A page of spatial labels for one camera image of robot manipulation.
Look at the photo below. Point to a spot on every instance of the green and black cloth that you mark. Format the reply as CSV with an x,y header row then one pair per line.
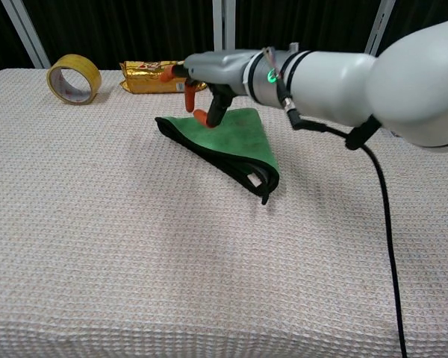
x,y
235,143

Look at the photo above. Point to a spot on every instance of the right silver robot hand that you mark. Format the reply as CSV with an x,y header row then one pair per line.
x,y
213,80

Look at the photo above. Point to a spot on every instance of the gold snack packet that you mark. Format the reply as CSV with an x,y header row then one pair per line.
x,y
153,76

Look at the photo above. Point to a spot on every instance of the beige waffle tablecloth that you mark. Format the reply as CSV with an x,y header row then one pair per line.
x,y
194,231

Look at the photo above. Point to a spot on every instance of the yellow tape roll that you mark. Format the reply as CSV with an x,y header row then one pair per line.
x,y
74,79

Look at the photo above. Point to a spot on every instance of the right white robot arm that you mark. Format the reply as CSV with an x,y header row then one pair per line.
x,y
354,85

